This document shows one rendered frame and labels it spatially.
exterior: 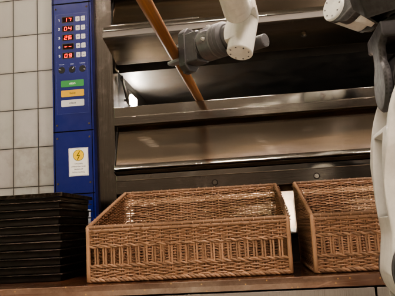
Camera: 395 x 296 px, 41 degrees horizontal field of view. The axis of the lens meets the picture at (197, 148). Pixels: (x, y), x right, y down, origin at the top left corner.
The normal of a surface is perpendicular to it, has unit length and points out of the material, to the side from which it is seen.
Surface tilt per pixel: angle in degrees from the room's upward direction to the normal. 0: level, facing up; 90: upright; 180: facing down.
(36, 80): 90
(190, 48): 91
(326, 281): 90
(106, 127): 90
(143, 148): 70
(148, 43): 168
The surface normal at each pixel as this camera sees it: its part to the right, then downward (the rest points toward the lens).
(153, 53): 0.03, 0.93
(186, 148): -0.14, -0.47
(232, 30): -0.65, -0.40
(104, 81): -0.12, -0.14
